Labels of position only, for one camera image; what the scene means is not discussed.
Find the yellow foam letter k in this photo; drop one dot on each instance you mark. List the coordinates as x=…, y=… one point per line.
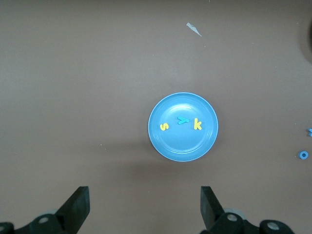
x=196, y=124

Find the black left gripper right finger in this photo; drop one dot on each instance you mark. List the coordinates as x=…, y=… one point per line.
x=214, y=214

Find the blue foam letter o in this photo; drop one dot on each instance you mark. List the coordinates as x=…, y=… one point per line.
x=300, y=155

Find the teal foam letter y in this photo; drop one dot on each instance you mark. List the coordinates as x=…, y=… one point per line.
x=182, y=120

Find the white tape scrap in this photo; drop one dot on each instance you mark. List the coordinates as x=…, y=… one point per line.
x=193, y=28

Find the blue foam letter x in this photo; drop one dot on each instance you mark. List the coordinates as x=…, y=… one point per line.
x=310, y=132

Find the brown table cover sheet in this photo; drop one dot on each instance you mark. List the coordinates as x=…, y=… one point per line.
x=73, y=97

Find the blue plate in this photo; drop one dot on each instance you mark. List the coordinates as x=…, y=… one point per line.
x=182, y=143

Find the yellow foam letter s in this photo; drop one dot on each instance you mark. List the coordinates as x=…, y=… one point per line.
x=163, y=127

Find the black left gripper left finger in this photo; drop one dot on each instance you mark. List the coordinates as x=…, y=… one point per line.
x=73, y=212

